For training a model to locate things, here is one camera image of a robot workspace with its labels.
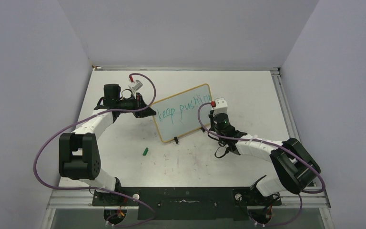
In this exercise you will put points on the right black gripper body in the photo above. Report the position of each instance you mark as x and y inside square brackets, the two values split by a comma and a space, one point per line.
[212, 126]

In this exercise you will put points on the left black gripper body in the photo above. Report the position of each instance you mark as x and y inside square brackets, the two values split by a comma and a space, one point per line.
[133, 104]

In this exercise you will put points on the yellow framed whiteboard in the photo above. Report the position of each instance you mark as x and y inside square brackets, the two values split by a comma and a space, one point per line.
[177, 115]

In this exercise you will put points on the green marker cap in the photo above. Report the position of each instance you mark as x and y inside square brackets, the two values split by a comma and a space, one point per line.
[145, 151]

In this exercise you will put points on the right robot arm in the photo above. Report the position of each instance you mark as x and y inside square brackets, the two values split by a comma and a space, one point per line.
[294, 167]

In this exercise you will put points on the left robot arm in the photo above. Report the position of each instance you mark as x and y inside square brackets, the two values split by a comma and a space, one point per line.
[79, 157]

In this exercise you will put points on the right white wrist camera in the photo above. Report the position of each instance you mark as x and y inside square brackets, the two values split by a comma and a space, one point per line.
[219, 106]

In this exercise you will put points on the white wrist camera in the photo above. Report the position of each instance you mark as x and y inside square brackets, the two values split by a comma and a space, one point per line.
[134, 87]
[219, 106]

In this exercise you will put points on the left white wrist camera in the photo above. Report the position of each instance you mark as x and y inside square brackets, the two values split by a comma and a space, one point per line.
[134, 87]

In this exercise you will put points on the back aluminium rail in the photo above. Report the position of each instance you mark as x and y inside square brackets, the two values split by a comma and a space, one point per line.
[130, 68]

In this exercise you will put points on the right aluminium rail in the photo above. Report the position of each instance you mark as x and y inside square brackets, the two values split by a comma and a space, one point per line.
[284, 104]

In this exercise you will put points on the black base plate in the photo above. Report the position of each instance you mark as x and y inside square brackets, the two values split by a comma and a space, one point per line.
[195, 212]

